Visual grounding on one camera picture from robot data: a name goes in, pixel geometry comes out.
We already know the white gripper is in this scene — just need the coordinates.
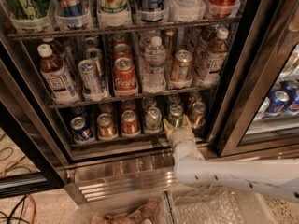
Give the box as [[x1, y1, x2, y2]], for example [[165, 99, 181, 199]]
[[163, 115, 195, 148]]

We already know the green soda can front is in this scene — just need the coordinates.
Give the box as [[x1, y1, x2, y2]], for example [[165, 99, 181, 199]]
[[167, 104, 184, 128]]

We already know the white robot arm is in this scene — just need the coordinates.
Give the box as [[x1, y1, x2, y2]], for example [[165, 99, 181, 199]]
[[163, 115, 299, 203]]

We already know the silver green can bottom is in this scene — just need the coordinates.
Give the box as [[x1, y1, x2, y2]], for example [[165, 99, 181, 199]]
[[145, 107, 162, 133]]

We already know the gold can bottom right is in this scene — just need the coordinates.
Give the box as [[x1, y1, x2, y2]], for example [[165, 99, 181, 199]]
[[189, 102, 206, 128]]

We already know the gold can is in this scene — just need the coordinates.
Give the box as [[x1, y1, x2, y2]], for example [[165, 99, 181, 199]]
[[97, 113, 118, 140], [189, 102, 206, 128]]

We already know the red can bottom front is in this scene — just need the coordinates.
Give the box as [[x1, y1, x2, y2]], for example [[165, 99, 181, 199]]
[[121, 110, 140, 136]]

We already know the gold can middle shelf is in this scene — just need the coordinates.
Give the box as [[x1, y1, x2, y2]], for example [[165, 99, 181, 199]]
[[170, 49, 192, 89]]

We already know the gold can bottom left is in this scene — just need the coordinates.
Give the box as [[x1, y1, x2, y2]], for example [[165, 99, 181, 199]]
[[97, 113, 118, 140]]

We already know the red Coca-Cola can front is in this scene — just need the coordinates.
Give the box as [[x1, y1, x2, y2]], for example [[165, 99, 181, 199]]
[[113, 58, 137, 97]]

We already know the red coca-cola can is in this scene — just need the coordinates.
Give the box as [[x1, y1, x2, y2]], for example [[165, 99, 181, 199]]
[[113, 58, 137, 97], [112, 44, 133, 61]]

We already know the fridge right glass door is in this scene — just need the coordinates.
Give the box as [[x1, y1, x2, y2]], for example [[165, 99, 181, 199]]
[[208, 0, 299, 160]]

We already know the fridge glass door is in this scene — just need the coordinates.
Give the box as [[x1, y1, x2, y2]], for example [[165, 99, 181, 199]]
[[0, 61, 65, 198], [208, 0, 299, 160]]

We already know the silver can middle front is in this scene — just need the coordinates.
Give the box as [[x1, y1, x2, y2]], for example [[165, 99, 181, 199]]
[[78, 59, 104, 101]]

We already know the blue Pepsi can front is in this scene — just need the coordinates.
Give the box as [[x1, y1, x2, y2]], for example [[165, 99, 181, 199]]
[[70, 117, 94, 143]]

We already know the water bottle top shelf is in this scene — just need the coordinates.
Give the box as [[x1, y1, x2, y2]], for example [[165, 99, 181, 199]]
[[166, 0, 206, 22]]

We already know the fridge left glass door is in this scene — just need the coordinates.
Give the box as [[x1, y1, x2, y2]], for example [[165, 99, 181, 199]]
[[0, 61, 65, 198]]

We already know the Red Bull can top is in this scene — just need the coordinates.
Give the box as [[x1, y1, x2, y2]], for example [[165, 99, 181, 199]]
[[52, 0, 92, 18]]

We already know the green can top left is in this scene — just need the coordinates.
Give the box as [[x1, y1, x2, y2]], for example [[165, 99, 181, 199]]
[[0, 0, 52, 21]]

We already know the clear water bottle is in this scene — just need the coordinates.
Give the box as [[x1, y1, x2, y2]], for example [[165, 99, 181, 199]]
[[143, 36, 166, 93]]

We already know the right clear plastic bin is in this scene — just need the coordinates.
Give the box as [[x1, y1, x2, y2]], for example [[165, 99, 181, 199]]
[[167, 186, 277, 224]]

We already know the clear plastic bin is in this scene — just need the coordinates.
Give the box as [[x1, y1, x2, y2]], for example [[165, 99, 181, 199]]
[[68, 190, 173, 224], [167, 186, 277, 224]]

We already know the left clear plastic bin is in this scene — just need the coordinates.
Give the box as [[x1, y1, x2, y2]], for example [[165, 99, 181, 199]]
[[68, 190, 173, 224]]

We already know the tea bottle right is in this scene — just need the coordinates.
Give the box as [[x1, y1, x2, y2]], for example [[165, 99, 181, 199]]
[[197, 28, 229, 87]]

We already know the tea bottle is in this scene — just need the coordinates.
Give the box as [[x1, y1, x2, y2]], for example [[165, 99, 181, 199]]
[[37, 44, 79, 105], [197, 28, 229, 87]]

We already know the tea bottle left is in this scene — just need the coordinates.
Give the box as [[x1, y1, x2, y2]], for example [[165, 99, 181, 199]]
[[37, 44, 79, 105]]

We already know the orange cable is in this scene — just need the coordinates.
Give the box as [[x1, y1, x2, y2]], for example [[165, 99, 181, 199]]
[[0, 159, 40, 224]]

